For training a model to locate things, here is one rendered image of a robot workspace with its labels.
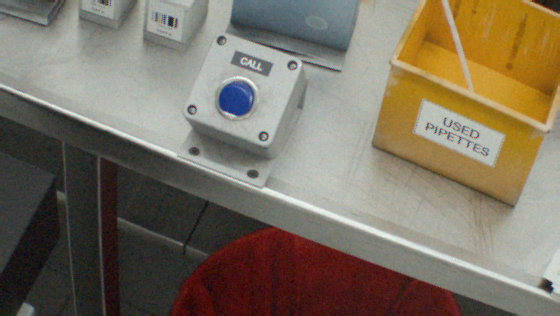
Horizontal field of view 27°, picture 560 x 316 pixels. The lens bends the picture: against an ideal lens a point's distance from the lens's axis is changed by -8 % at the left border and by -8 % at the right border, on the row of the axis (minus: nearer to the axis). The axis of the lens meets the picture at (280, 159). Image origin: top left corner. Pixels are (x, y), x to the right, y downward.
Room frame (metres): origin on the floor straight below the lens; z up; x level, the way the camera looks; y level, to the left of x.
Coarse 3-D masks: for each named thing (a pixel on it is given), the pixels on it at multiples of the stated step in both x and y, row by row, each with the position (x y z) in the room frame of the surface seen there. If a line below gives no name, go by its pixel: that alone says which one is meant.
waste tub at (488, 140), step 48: (432, 0) 0.72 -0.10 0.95; (480, 0) 0.73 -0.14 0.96; (528, 0) 0.72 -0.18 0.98; (432, 48) 0.73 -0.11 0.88; (480, 48) 0.72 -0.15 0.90; (528, 48) 0.71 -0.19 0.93; (384, 96) 0.61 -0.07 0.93; (432, 96) 0.60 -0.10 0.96; (480, 96) 0.60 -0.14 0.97; (528, 96) 0.70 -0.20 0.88; (384, 144) 0.61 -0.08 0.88; (432, 144) 0.60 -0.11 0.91; (480, 144) 0.59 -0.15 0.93; (528, 144) 0.58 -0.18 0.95
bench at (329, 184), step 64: (384, 0) 0.79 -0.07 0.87; (0, 64) 0.63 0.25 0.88; (64, 64) 0.64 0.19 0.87; (128, 64) 0.66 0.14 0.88; (192, 64) 0.67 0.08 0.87; (384, 64) 0.71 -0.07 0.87; (0, 128) 1.03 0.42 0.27; (64, 128) 0.59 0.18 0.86; (128, 128) 0.59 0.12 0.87; (320, 128) 0.62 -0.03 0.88; (64, 192) 0.95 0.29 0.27; (128, 192) 0.97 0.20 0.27; (192, 192) 0.57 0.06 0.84; (256, 192) 0.55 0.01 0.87; (320, 192) 0.56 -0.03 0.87; (384, 192) 0.57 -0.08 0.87; (448, 192) 0.58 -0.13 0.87; (192, 256) 0.90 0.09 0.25; (384, 256) 0.53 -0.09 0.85; (448, 256) 0.52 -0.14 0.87; (512, 256) 0.53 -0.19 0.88
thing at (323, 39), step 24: (240, 0) 0.71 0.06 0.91; (264, 0) 0.71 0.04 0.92; (288, 0) 0.71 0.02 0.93; (312, 0) 0.71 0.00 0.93; (336, 0) 0.70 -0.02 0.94; (360, 0) 0.74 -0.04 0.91; (240, 24) 0.71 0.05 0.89; (264, 24) 0.71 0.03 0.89; (288, 24) 0.71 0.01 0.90; (312, 24) 0.70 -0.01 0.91; (336, 24) 0.70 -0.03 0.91; (288, 48) 0.69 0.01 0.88; (312, 48) 0.70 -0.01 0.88; (336, 48) 0.70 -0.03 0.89
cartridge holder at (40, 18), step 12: (0, 0) 0.70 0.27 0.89; (12, 0) 0.70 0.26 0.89; (24, 0) 0.70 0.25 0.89; (36, 0) 0.70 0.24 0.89; (48, 0) 0.70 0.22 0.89; (60, 0) 0.71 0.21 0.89; (12, 12) 0.69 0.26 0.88; (24, 12) 0.69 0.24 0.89; (36, 12) 0.69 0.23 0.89; (48, 12) 0.69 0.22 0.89
